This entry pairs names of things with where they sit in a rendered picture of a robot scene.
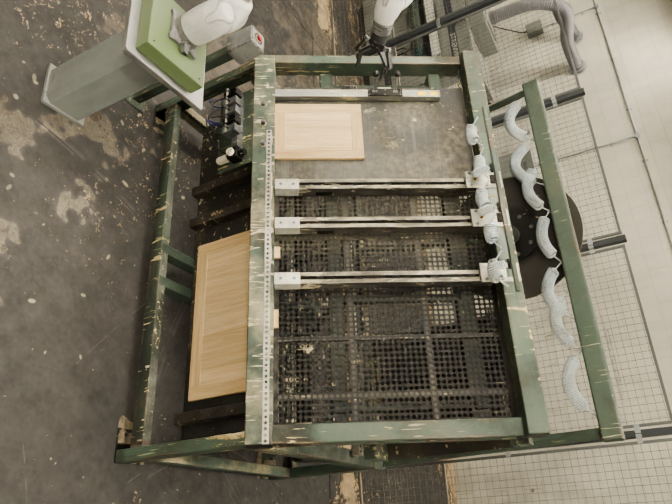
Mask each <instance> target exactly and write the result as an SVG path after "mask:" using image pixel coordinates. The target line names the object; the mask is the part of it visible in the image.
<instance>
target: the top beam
mask: <svg viewBox="0 0 672 504"><path fill-rule="evenodd" d="M460 59H461V66H460V69H459V71H460V77H461V83H462V89H463V95H464V100H465V106H466V112H467V118H468V124H473V122H474V121H475V119H476V118H477V116H478V119H477V120H476V122H475V124H474V125H475V126H476V127H477V135H478V136H479V140H478V143H480V144H482V145H484V146H481V145H479V144H477V143H476V144H475V145H472V148H473V154H474V156H476V155H480V152H481V150H482V147H484V149H483V151H482V154H481V156H483V157H484V158H485V164H486V165H487V167H490V166H489V164H490V163H492V161H491V156H490V150H489V145H488V140H487V134H486V129H485V123H484V118H483V112H482V107H483V106H486V107H487V113H488V118H489V123H490V129H491V134H492V139H493V145H494V150H495V155H496V160H497V166H498V171H500V174H501V169H500V164H499V159H498V153H497V148H496V143H495V138H494V132H493V127H492V122H491V117H490V111H489V106H488V101H487V96H486V90H485V85H484V80H483V75H482V69H481V64H480V59H479V54H478V51H464V50H463V51H462V52H461V55H460ZM501 179H502V174H501ZM502 185H503V180H502ZM485 189H486V190H488V199H489V201H490V205H491V204H492V205H493V204H494V206H496V207H497V205H496V203H497V202H499V199H498V194H497V188H485ZM502 192H503V198H504V203H505V208H506V209H507V211H508V206H507V200H506V195H505V190H504V185H503V188H502ZM508 216H509V211H508ZM509 221H510V216H509ZM496 227H497V234H498V236H499V238H498V239H497V241H496V243H497V244H498V245H500V246H501V247H502V249H500V248H499V247H498V246H497V245H496V244H495V243H493V244H489V248H490V254H491V259H495V258H496V257H497V255H498V254H499V252H500V251H501V250H502V252H501V254H500V255H499V257H498V259H497V261H501V260H502V261H503V260H504V261H505V263H507V260H506V259H509V254H508V248H507V243H506V237H505V232H504V226H501V227H498V226H496ZM509 229H510V235H511V240H512V245H513V251H514V256H515V261H516V263H518V258H517V253H516V248H515V242H514V237H513V232H512V227H511V221H510V226H509ZM518 269H519V263H518ZM519 274H520V269H519ZM520 279H521V274H520ZM504 283H505V284H507V285H508V286H509V287H506V286H505V285H503V284H502V283H501V282H499V283H496V289H497V295H498V301H499V307H500V313H501V319H502V325H503V331H504V336H505V342H506V348H507V354H508V360H509V366H510V372H511V378H512V384H513V390H514V396H515V401H516V407H517V413H518V417H521V418H522V419H523V425H524V431H525V435H524V436H522V437H523V438H538V437H544V436H547V435H549V434H550V433H551V431H550V426H549V421H548V415H547V410H546V405H545V400H544V394H543V389H542V384H541V379H540V373H539V368H538V363H537V358H536V353H535V347H534V342H533V337H532V332H531V326H530V321H529V316H528V311H527V305H526V300H525V295H524V290H523V284H522V279H521V282H520V288H521V291H520V292H515V286H514V282H504Z"/></svg>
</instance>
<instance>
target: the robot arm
mask: <svg viewBox="0 0 672 504"><path fill-rule="evenodd" d="M412 1H413V0H376V4H375V9H374V18H373V23H372V26H371V31H372V33H371V36H370V37H369V35H368V34H367V35H365V36H364V37H363V40H362V41H361V42H360V43H359V44H358V45H357V46H356V47H355V48H354V50H355V51H357V55H356V59H357V61H356V65H355V67H358V66H359V65H360V62H361V58H362V54H363V51H364V50H366V49H369V48H371V50H374V51H375V52H378V54H379V56H380V58H381V61H382V63H383V66H384V67H383V68H382V71H381V75H380V78H379V81H381V80H382V79H383V78H384V75H386V74H387V71H388V70H390V69H392V68H393V65H392V58H391V47H389V48H388V47H386V42H387V38H388V36H389V35H390V33H391V30H392V27H393V23H394V21H395V19H396V18H397V17H398V16H399V14H400V12H401V11H402V10H404V9H405V8H406V7H408V6H409V5H410V4H411V2H412ZM252 8H253V5H252V0H208V1H206V2H203V3H201V4H199V5H197V6H196V7H194V8H192V9H191V10H189V11H188V12H186V13H185V14H183V15H181V14H180V13H179V12H178V11H177V10H176V9H175V8H173V9H171V23H170V31H169V33H168V37H169V38H170V39H171V40H173V41H174V42H175V43H177V44H178V45H179V46H180V50H181V54H182V55H183V56H184V55H187V54H189V55H190V56H191V58H192V59H194V60H195V59H197V47H199V46H200V45H202V44H205V43H208V42H210V41H212V40H214V39H217V38H219V37H220V36H222V35H224V34H229V33H232V32H234V31H236V30H238V29H240V28H241V27H242V26H243V25H244V24H245V23H246V21H247V19H248V16H249V14H250V12H251V10H252ZM367 40H369V45H367V46H365V47H363V48H362V49H359V48H360V47H361V46H362V45H363V43H364V42H365V41H367ZM384 49H385V51H384ZM380 51H382V52H380ZM385 52H386V56H385Z"/></svg>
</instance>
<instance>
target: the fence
mask: <svg viewBox="0 0 672 504"><path fill-rule="evenodd" d="M417 91H426V95H418V93H417ZM429 91H438V95H430V93H429ZM402 93H403V96H368V90H327V89H275V101H439V99H440V91H439V90H402Z"/></svg>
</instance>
